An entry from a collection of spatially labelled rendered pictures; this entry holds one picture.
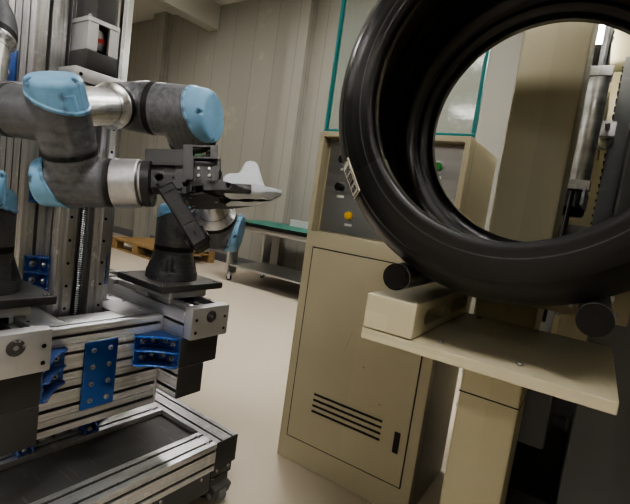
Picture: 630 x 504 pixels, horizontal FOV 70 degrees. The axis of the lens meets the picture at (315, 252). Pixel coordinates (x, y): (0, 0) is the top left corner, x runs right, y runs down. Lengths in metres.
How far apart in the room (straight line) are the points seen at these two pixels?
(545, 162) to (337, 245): 0.81
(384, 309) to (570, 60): 0.66
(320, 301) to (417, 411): 0.50
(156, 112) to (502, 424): 1.01
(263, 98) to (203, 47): 1.56
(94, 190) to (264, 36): 6.05
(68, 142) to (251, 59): 6.08
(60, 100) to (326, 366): 1.28
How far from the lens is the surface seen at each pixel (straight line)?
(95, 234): 1.36
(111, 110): 1.01
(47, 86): 0.70
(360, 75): 0.77
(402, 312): 0.74
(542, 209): 1.06
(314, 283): 1.67
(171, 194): 0.72
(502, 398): 1.12
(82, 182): 0.74
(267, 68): 6.49
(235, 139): 6.62
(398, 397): 1.60
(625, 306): 1.04
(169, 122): 1.04
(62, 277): 1.33
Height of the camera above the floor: 1.00
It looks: 6 degrees down
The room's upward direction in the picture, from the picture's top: 8 degrees clockwise
